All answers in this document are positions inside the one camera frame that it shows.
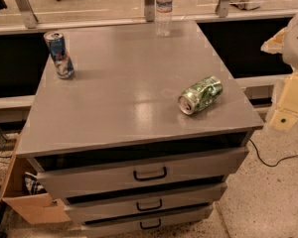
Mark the grey drawer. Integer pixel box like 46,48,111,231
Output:
65,182,227,222
38,147,248,198
81,204,213,238

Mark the blue red bull can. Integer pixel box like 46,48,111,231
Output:
44,31,75,79

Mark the brown cardboard box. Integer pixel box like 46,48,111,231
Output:
0,145,70,224

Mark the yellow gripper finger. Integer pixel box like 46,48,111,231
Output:
260,29,285,55
269,70,298,132

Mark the top grey drawer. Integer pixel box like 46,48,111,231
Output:
38,147,248,198

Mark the checkered cloth in box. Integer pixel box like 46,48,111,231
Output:
24,173,47,195

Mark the middle grey drawer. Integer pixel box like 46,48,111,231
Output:
65,182,227,222

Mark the grey drawer cabinet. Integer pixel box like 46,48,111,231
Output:
15,19,265,238

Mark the clear plastic water bottle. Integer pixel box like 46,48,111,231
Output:
155,0,173,37

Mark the bottom grey drawer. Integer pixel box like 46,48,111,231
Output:
81,204,213,238

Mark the green crushed soda can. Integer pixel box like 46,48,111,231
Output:
178,76,223,115

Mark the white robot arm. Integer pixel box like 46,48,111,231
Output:
260,13,298,131

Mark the black power cable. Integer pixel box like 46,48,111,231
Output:
248,138,298,168

